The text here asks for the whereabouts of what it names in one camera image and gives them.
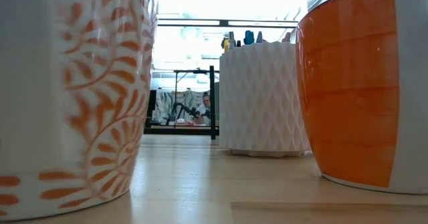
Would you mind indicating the pink marker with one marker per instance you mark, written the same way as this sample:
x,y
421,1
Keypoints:
x,y
286,37

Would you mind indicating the black background table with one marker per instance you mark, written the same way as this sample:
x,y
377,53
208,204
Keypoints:
x,y
194,71

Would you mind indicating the pale grey marker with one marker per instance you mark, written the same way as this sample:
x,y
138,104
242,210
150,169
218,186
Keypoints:
x,y
260,37

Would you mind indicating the black background robot arm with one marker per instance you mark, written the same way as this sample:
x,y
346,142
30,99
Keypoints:
x,y
187,109

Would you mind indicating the black background post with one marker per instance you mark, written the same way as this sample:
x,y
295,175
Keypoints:
x,y
152,107

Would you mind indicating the white mug orange floral pattern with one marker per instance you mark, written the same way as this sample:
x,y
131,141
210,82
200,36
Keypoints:
x,y
83,100

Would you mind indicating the teal marker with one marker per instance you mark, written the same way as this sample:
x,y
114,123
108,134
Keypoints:
x,y
249,37

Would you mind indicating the yellow marker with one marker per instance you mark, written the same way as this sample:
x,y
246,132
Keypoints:
x,y
226,46

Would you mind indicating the black horizontal bar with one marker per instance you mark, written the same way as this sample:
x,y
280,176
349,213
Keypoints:
x,y
224,23

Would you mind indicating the white textured pen cup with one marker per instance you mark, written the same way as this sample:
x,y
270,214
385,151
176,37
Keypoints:
x,y
261,100

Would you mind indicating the person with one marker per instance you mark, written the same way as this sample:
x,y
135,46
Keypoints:
x,y
204,108

